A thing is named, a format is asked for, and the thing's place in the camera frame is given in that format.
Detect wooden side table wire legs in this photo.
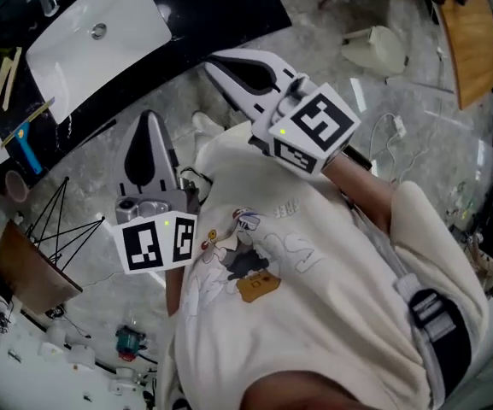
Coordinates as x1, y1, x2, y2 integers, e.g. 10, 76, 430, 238
0, 176, 106, 315

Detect green power tool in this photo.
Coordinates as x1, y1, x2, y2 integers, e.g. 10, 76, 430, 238
115, 325, 148, 362

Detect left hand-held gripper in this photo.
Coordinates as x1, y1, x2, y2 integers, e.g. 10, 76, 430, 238
113, 111, 200, 275

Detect brown wooden board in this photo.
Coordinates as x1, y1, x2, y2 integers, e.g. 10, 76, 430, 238
436, 0, 493, 110

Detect person's left forearm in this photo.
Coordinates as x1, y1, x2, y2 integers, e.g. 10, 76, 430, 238
164, 265, 187, 315

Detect black marble vanity table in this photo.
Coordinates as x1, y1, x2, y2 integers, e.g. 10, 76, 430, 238
0, 0, 293, 187

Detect person's cream t-shirt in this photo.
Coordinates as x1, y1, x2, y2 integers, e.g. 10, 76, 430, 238
156, 121, 490, 410

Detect white sink basin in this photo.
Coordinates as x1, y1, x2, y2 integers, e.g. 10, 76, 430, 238
26, 0, 173, 126

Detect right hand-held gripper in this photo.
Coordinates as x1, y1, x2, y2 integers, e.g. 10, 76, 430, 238
202, 48, 361, 181

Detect person's white shoe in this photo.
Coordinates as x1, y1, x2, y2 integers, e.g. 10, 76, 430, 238
191, 111, 226, 138

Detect person's right forearm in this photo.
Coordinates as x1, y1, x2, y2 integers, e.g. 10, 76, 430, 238
322, 155, 396, 234

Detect blue squeegee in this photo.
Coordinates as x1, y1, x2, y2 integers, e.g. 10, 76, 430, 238
10, 121, 44, 175

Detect white charger cable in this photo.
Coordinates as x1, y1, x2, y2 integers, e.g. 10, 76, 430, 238
367, 112, 431, 185

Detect cream plastic container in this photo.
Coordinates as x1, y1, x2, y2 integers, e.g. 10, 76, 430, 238
342, 25, 409, 78

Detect black waist bag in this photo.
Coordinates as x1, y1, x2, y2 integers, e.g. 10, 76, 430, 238
395, 273, 473, 401

